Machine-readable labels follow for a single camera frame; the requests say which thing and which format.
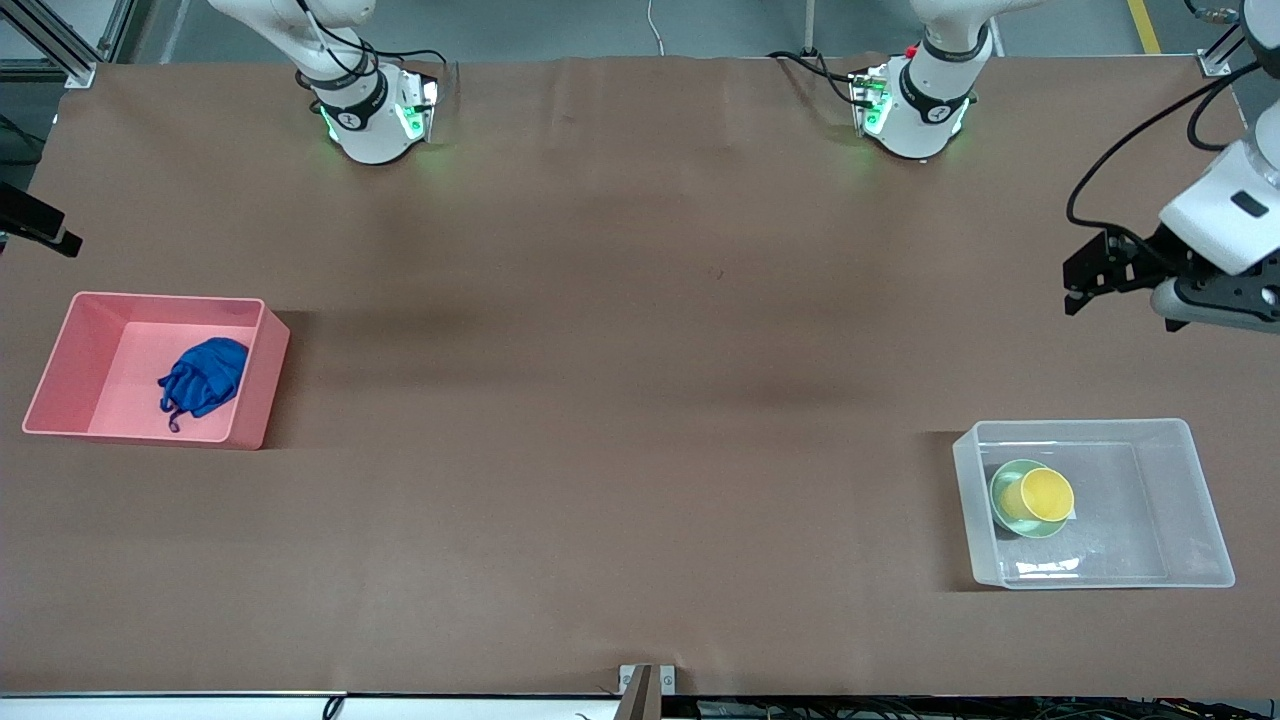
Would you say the pink plastic box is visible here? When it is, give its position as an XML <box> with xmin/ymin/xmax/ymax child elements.
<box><xmin>22</xmin><ymin>291</ymin><xmax>292</xmax><ymax>451</ymax></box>

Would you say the aluminium frame profile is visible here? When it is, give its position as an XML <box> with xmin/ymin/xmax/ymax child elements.
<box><xmin>0</xmin><ymin>0</ymin><xmax>136</xmax><ymax>87</ymax></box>

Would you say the metal table edge bracket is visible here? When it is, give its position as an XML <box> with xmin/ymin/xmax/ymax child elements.
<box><xmin>618</xmin><ymin>664</ymin><xmax>677</xmax><ymax>720</ymax></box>

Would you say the blue cloth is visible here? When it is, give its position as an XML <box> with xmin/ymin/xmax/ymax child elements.
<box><xmin>157</xmin><ymin>337</ymin><xmax>251</xmax><ymax>434</ymax></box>

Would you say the light green bowl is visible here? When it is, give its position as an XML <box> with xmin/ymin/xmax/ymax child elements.
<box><xmin>989</xmin><ymin>458</ymin><xmax>1076</xmax><ymax>540</ymax></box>

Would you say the white table edge rail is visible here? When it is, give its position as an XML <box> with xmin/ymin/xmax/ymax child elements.
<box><xmin>0</xmin><ymin>692</ymin><xmax>621</xmax><ymax>720</ymax></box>

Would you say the yellow plastic cup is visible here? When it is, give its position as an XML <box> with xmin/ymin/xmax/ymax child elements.
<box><xmin>1000</xmin><ymin>467</ymin><xmax>1076</xmax><ymax>524</ymax></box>

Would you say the clear plastic box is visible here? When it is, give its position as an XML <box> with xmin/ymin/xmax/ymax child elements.
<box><xmin>951</xmin><ymin>418</ymin><xmax>1237</xmax><ymax>591</ymax></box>

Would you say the black left arm base cable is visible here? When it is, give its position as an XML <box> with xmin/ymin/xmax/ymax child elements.
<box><xmin>768</xmin><ymin>48</ymin><xmax>871</xmax><ymax>107</ymax></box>

